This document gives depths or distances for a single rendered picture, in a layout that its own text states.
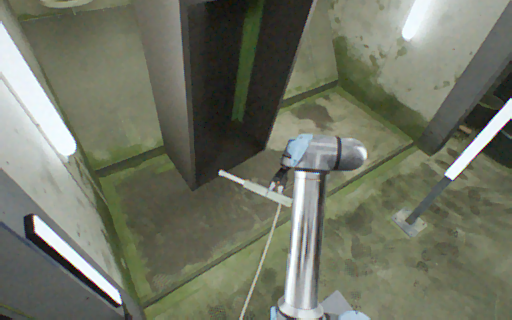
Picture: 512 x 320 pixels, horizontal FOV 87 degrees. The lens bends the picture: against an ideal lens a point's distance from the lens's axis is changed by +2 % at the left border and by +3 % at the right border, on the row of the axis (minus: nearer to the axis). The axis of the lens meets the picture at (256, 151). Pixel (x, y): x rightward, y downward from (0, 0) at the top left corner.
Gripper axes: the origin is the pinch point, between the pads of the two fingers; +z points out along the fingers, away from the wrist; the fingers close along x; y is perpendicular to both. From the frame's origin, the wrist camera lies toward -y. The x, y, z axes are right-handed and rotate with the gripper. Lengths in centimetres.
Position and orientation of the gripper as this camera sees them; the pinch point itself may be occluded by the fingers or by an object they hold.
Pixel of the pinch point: (272, 196)
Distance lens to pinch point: 163.0
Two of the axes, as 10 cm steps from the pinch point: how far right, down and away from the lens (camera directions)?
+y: 2.8, 0.9, 9.6
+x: -8.8, -3.7, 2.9
